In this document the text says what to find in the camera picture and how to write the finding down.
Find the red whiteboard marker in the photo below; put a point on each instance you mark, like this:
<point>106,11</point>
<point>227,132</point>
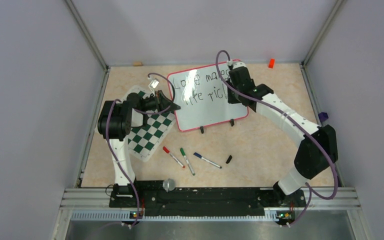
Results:
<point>173,157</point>

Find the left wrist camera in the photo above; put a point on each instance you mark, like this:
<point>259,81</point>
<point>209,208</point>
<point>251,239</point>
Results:
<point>153,83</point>

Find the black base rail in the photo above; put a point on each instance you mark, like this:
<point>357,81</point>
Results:
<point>151,197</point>

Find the clear round knob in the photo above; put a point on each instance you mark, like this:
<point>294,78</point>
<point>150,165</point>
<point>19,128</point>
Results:
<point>169,185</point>

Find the orange toy block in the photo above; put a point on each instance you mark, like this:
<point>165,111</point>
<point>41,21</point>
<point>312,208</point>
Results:
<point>271,63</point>

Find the purple toy block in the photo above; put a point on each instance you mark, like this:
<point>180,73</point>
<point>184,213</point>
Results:
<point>323,116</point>

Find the black marker cap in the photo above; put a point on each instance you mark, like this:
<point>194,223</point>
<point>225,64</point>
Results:
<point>229,159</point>

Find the green whiteboard marker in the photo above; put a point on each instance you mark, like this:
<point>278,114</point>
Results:
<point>187,161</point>

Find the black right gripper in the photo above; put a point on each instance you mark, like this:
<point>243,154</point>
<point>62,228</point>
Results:
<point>231,99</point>

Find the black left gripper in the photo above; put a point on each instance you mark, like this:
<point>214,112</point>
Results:
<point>162,102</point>

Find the wine cork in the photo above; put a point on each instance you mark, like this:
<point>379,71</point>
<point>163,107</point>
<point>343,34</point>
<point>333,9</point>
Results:
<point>137,64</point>

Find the green white chessboard mat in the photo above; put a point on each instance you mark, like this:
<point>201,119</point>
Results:
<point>144,141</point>

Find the blue whiteboard marker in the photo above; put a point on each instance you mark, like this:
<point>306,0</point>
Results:
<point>207,160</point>

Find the pink framed whiteboard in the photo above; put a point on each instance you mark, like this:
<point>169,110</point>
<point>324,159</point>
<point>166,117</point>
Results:
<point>203,99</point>

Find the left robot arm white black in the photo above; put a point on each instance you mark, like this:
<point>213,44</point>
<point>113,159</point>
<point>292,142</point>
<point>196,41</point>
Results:
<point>135,127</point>

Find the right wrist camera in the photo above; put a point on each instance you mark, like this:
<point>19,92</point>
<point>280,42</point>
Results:
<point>234,64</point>

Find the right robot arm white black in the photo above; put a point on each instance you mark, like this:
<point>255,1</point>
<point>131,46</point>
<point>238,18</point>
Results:
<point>317,145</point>

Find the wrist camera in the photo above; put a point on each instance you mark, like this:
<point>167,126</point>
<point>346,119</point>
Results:
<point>153,83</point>
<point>234,64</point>

